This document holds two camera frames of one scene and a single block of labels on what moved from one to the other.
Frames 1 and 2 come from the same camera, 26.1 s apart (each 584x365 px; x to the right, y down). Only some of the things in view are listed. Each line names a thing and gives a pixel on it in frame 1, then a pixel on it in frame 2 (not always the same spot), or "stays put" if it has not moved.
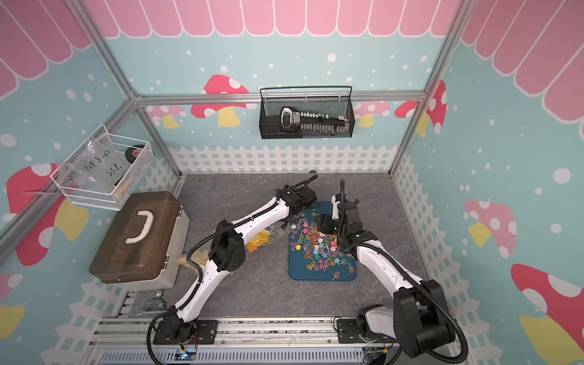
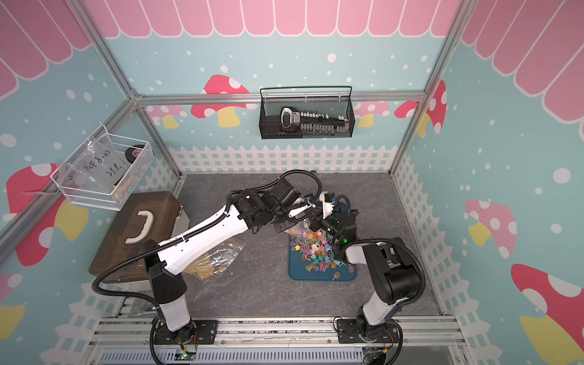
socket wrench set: [292, 119] stays put
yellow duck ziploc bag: [258, 240] to [303, 229]
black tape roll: [132, 152] stays put
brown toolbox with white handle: [145, 248] stays put
